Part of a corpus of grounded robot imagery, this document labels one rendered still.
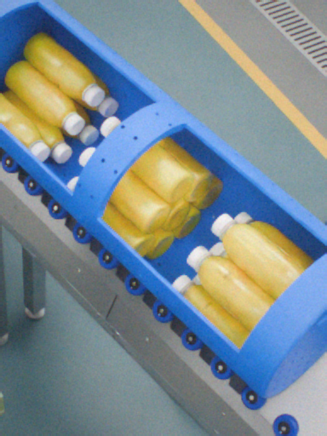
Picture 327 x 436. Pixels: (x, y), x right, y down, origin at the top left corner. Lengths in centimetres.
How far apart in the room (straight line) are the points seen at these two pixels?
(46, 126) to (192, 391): 59
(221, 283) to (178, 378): 27
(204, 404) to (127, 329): 21
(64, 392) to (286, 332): 132
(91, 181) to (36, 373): 119
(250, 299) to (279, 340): 12
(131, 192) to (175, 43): 206
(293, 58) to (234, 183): 199
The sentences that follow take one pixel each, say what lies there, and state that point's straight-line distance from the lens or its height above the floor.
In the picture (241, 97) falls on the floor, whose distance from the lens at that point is 335.
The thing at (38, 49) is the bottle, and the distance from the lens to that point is 175.
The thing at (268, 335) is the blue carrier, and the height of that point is 117.
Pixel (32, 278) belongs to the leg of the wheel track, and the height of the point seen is 23.
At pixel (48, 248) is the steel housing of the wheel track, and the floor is 86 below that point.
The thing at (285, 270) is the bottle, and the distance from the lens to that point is 139.
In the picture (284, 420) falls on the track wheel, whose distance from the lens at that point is 150.
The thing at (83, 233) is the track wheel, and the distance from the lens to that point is 165.
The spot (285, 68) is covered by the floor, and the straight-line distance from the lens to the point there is 352.
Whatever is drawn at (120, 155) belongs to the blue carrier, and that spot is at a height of 121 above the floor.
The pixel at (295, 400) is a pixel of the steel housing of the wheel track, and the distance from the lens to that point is 158.
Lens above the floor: 230
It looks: 52 degrees down
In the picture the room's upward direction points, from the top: 10 degrees clockwise
